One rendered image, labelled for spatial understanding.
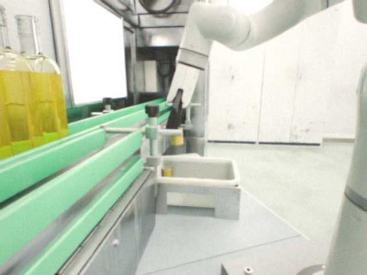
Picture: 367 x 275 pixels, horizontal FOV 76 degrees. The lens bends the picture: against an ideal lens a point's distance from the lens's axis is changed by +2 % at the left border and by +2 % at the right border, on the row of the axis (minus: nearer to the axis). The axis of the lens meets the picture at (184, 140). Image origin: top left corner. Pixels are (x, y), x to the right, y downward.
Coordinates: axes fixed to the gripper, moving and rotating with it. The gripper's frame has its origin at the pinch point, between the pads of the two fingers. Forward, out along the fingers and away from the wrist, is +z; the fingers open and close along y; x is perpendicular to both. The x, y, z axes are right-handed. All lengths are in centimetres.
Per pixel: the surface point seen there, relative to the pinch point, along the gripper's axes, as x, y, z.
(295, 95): 130, -346, -12
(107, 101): -22.3, -6.6, 2.0
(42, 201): -2.5, 45.4, -2.6
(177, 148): -3, -66, 32
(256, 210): 26.3, 8.5, 12.4
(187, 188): 8.7, 13.3, 10.2
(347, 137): 260, -391, 31
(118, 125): -12.0, 7.9, 2.8
